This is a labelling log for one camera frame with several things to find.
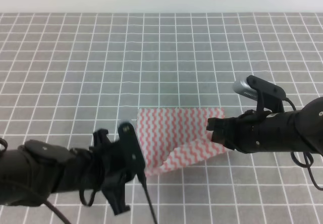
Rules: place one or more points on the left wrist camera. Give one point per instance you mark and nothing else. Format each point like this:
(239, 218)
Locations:
(131, 150)

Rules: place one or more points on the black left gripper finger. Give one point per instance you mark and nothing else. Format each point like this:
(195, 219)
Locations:
(116, 198)
(100, 138)

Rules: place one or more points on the grey checked tablecloth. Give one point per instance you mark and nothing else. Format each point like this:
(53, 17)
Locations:
(65, 75)

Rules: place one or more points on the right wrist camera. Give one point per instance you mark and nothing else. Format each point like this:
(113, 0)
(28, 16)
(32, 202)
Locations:
(267, 95)

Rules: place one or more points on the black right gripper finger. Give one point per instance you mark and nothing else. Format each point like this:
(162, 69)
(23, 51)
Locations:
(221, 124)
(223, 138)

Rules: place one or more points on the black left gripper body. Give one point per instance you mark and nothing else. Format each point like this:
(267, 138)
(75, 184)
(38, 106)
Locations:
(96, 168)

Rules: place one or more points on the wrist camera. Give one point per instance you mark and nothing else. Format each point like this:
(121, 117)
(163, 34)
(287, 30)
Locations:
(131, 150)
(267, 95)

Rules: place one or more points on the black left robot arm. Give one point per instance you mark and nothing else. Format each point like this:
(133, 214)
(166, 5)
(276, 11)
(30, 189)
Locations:
(35, 170)

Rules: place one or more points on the pink wavy striped towel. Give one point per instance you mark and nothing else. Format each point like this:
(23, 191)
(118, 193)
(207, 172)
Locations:
(173, 138)

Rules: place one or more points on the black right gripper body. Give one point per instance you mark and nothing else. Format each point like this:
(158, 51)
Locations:
(271, 133)

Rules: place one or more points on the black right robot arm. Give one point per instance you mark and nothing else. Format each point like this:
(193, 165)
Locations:
(308, 124)

